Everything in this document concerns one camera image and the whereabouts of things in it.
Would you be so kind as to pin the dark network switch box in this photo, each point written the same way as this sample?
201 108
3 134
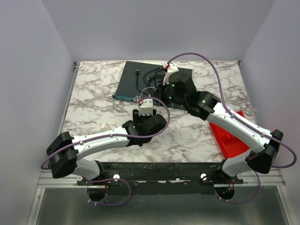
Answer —
138 79

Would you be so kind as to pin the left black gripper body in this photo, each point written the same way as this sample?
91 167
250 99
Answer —
136 112

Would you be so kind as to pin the aluminium frame rail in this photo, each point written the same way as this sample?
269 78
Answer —
45 178

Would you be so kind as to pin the red plastic tray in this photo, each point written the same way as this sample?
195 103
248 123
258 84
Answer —
230 145

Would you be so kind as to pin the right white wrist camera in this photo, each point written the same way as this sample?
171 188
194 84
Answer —
170 69

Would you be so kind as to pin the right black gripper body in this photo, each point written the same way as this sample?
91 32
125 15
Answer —
160 89

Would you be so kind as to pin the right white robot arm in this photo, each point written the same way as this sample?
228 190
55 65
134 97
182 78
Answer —
263 144

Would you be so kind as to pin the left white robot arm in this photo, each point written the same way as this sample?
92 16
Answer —
68 152

